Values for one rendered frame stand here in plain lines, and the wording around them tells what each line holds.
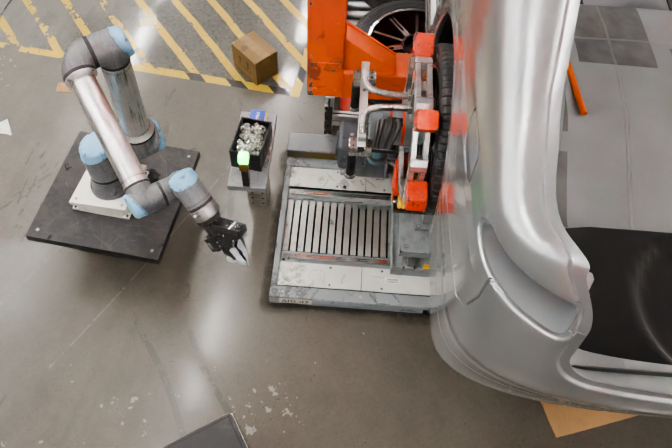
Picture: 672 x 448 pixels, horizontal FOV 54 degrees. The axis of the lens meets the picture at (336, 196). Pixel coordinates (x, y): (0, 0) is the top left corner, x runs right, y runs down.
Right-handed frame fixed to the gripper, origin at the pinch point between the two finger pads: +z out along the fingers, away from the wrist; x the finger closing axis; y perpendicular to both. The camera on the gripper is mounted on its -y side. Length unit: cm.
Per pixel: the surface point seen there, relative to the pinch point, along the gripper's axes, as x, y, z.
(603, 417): -67, -53, 149
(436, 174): -52, -49, 11
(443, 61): -76, -58, -19
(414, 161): -52, -43, 4
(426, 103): -62, -53, -11
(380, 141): -52, -35, -7
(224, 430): 27, 32, 51
